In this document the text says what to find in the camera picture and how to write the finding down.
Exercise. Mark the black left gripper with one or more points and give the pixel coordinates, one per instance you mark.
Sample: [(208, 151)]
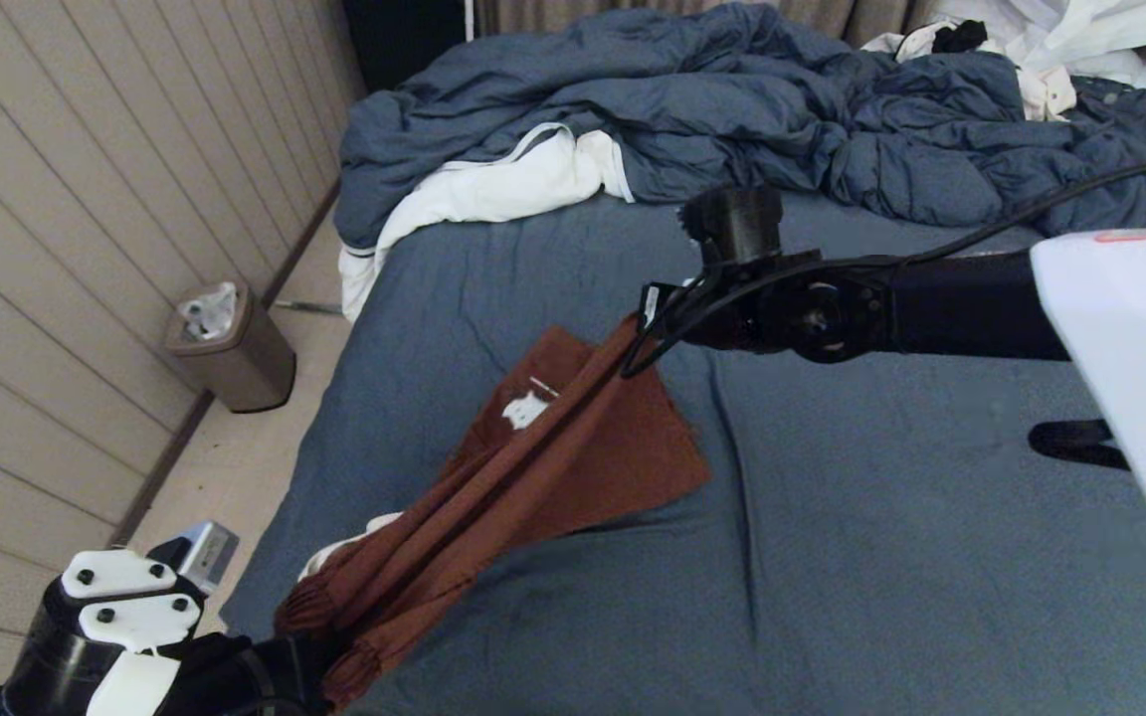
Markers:
[(225, 681)]

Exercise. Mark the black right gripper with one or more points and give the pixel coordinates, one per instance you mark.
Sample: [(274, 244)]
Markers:
[(742, 308)]

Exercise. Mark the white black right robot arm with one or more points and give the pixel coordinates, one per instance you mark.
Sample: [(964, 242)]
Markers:
[(1130, 348)]

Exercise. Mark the white pillow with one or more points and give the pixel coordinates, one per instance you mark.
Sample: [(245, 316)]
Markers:
[(493, 189)]

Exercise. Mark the rumpled blue duvet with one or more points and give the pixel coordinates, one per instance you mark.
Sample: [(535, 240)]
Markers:
[(732, 99)]

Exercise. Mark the bed with blue sheet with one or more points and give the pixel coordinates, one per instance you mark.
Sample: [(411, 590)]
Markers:
[(832, 497)]

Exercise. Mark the brown trash bin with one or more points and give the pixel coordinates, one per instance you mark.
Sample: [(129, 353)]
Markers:
[(245, 373)]

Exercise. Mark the beige curtain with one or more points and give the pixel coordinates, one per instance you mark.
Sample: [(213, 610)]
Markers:
[(533, 12)]

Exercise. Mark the white vertical trim strip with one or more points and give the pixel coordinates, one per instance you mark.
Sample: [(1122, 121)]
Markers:
[(469, 15)]

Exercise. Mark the clear plastic bin liner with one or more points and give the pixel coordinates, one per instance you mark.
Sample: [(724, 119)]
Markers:
[(207, 313)]

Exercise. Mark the dark cabinet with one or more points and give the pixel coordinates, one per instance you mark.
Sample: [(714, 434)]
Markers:
[(399, 40)]

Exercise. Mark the black cloth item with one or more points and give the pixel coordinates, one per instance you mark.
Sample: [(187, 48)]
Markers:
[(959, 36)]

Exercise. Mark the cream buttoned garment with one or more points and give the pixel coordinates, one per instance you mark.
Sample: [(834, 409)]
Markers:
[(1046, 89)]

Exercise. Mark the white shirt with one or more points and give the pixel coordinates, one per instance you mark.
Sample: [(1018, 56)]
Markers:
[(1080, 30)]

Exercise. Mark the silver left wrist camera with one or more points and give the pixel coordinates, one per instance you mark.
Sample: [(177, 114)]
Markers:
[(200, 557)]

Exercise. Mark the white left camera bracket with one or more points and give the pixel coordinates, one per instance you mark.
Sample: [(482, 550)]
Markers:
[(135, 622)]

